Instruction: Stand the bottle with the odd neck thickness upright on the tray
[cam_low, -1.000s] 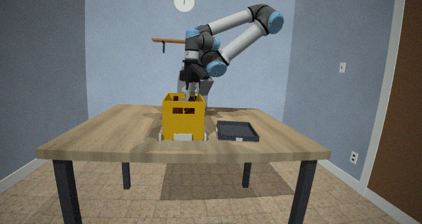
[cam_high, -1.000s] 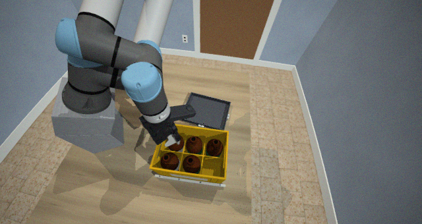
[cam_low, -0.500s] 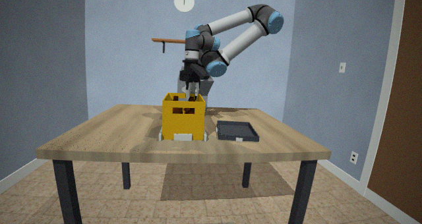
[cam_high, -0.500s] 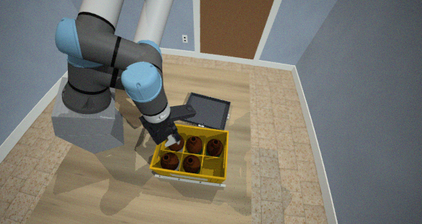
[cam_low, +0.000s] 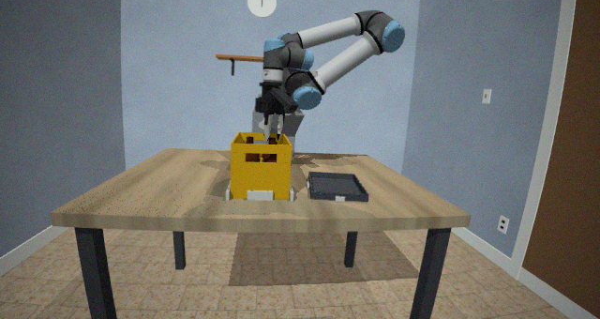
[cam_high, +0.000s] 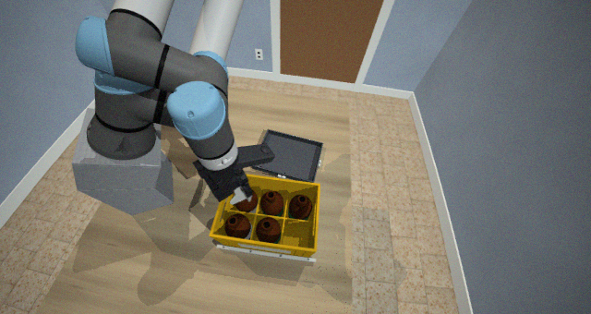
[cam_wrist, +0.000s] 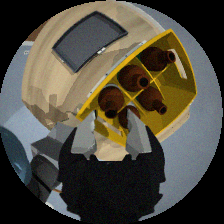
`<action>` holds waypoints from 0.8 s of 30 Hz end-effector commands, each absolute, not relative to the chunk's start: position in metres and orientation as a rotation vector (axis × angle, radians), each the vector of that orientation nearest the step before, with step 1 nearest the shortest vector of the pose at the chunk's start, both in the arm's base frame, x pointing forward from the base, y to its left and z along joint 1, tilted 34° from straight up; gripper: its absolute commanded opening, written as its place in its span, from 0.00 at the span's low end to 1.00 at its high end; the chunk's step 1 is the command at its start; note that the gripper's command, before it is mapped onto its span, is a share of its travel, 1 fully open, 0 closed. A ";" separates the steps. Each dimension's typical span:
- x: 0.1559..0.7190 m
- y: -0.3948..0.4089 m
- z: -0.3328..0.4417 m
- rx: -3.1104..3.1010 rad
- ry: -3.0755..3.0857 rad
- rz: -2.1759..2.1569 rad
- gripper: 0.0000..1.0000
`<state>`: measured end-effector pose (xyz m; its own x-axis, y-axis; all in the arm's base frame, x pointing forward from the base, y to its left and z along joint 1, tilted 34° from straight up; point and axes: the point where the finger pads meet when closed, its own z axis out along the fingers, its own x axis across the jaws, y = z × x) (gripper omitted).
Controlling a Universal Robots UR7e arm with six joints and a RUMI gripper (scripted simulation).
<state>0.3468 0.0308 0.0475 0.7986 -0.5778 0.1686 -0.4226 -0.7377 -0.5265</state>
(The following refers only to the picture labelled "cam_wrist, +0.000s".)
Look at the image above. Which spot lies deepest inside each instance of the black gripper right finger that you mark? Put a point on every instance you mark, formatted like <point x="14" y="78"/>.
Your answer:
<point x="143" y="145"/>

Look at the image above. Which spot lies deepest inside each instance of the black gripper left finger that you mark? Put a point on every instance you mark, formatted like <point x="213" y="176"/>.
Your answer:
<point x="79" y="144"/>

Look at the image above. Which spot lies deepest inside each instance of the brown bottle with green label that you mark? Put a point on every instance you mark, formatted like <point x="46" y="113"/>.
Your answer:
<point x="155" y="59"/>

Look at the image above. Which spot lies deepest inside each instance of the yellow divided crate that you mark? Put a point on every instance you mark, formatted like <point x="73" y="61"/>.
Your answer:
<point x="177" y="92"/>

